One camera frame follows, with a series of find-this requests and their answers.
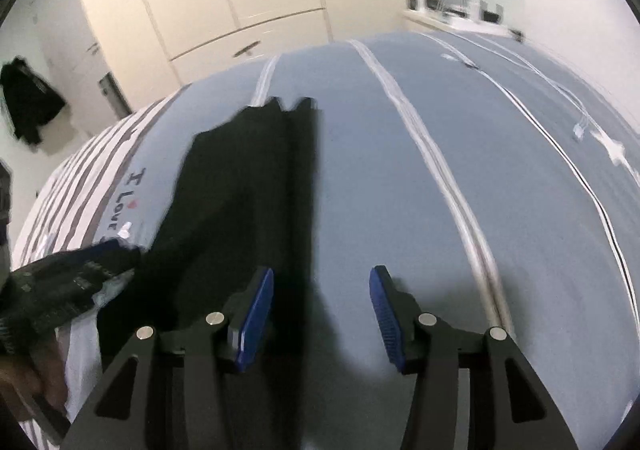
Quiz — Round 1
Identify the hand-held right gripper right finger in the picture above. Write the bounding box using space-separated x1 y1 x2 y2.
369 265 581 450

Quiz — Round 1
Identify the bed with striped star sheet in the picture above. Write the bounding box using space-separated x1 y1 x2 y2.
10 30 640 450

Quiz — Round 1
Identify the black garment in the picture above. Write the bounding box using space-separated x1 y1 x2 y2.
95 95 323 381

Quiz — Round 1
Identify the white door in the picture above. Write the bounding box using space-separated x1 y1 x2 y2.
25 0 133 131

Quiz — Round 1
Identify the black white-striped jacket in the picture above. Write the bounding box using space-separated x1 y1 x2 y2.
0 56 67 147

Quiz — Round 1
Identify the white nightstand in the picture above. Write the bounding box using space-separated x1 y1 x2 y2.
402 8 526 38

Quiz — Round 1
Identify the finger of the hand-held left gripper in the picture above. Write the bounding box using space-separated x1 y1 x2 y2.
75 237 142 299

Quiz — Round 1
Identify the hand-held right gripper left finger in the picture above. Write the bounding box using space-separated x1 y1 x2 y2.
62 266 276 450

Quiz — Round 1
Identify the person's left hand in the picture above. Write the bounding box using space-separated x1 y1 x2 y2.
0 330 71 418

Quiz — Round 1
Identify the dark grey suitcase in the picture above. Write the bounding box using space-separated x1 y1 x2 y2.
97 72 132 117

